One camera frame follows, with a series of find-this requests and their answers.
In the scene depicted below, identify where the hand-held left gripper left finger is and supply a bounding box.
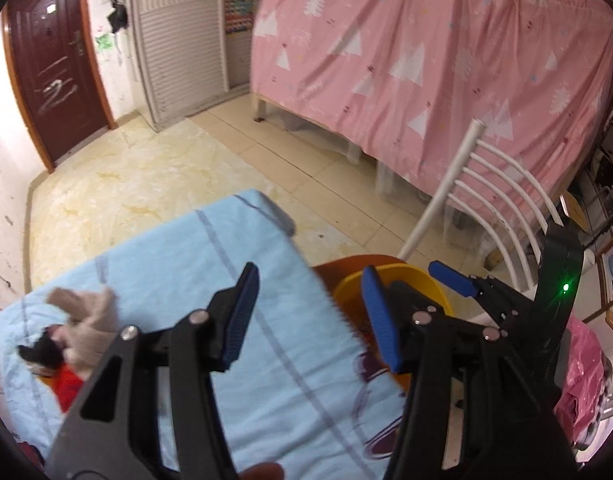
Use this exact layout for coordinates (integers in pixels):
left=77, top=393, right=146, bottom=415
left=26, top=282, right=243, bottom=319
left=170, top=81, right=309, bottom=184
left=46, top=262, right=261, bottom=480

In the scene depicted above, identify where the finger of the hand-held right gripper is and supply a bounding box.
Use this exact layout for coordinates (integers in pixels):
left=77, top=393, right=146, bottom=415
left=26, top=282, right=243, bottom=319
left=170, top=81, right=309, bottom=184
left=429, top=260, right=535, bottom=341

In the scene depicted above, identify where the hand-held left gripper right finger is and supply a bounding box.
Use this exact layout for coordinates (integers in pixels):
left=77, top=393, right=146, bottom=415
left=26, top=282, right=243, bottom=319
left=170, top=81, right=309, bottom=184
left=361, top=266, right=577, bottom=480

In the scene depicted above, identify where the yellow plastic bin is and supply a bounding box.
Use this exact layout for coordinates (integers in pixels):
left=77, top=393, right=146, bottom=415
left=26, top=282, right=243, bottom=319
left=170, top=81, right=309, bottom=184
left=331, top=265, right=454, bottom=392

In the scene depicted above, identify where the person's left hand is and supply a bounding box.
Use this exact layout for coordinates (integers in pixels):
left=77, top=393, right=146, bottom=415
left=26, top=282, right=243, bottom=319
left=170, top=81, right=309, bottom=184
left=239, top=462, right=287, bottom=480

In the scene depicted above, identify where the brown stool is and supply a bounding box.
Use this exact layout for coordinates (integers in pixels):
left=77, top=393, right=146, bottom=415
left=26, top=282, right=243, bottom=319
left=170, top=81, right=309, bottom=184
left=311, top=255, right=412, bottom=301

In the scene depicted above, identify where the light blue striped cloth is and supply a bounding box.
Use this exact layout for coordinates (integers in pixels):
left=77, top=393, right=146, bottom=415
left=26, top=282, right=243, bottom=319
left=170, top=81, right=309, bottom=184
left=0, top=190, right=412, bottom=476

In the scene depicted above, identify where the pink plastic bag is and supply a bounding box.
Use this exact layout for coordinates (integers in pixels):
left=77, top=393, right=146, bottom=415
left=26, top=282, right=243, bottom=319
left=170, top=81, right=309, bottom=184
left=553, top=317, right=613, bottom=450

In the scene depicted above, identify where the white metal chair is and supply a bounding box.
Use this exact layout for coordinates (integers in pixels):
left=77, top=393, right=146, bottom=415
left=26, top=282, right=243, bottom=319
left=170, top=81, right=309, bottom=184
left=399, top=120, right=594, bottom=322

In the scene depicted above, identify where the beige plush toy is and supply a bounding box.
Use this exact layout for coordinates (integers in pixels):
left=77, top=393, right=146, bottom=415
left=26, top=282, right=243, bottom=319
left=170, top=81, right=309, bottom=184
left=46, top=286, right=121, bottom=376

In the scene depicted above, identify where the cluttered shelf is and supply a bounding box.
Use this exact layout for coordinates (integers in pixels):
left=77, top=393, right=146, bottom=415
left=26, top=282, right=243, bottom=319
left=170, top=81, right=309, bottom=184
left=579, top=72, right=613, bottom=241

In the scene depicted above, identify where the red cloth item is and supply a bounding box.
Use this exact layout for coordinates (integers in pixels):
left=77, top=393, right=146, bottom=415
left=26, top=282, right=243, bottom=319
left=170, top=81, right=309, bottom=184
left=39, top=364, right=86, bottom=413

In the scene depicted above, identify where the small black cloth item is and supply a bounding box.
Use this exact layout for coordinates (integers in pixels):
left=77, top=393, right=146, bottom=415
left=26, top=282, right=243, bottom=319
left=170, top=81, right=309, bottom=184
left=17, top=325, right=67, bottom=367

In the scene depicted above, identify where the pink tree-print curtain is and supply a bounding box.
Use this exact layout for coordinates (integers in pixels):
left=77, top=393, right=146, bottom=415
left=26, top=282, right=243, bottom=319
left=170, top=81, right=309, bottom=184
left=249, top=0, right=613, bottom=213

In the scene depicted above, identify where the white louvered wardrobe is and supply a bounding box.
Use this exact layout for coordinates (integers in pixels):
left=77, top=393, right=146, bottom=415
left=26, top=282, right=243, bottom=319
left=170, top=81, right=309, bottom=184
left=125, top=0, right=257, bottom=133

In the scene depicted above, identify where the dark brown door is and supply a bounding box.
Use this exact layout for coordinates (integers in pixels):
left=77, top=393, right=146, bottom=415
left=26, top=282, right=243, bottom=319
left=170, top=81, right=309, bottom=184
left=1, top=0, right=118, bottom=173

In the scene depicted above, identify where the black hanging bag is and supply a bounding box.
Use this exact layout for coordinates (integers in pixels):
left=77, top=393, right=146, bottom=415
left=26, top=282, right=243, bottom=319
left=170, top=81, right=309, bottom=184
left=108, top=2, right=130, bottom=34

